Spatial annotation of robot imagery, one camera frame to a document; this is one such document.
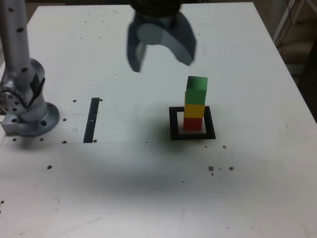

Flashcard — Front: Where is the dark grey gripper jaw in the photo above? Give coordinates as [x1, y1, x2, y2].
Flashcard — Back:
[126, 13, 148, 73]

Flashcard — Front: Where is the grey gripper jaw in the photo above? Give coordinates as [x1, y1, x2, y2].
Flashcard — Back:
[137, 11, 198, 67]

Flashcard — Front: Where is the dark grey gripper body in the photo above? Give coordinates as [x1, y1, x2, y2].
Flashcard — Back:
[135, 12, 179, 28]

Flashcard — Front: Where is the green cube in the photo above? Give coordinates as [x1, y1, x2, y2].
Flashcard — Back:
[185, 75, 209, 105]

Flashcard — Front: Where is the yellow cube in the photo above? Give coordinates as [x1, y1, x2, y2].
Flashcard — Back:
[183, 91, 205, 119]

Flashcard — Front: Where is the red cube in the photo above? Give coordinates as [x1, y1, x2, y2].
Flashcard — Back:
[183, 117, 204, 131]

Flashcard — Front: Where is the black tape square outline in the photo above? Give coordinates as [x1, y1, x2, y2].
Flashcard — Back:
[168, 106, 216, 141]

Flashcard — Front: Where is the black tape strip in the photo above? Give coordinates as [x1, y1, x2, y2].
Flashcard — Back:
[83, 97, 100, 144]

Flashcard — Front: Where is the white metal frame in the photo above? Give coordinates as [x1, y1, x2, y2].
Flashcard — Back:
[273, 0, 306, 43]

